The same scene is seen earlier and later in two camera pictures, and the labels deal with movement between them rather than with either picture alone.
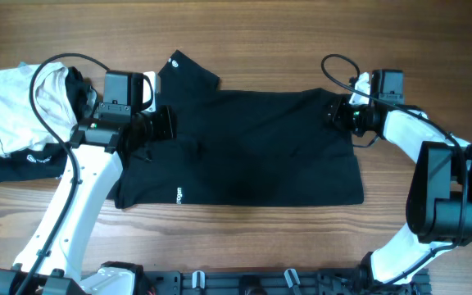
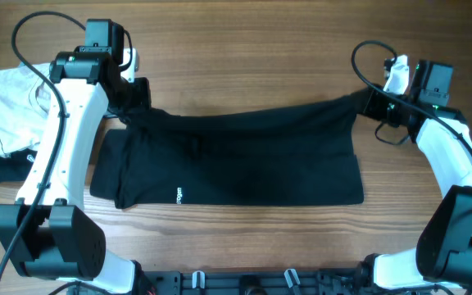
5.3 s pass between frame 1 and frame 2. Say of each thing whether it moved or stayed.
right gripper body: moved
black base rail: stayed
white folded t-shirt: stayed
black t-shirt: moved
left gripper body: moved
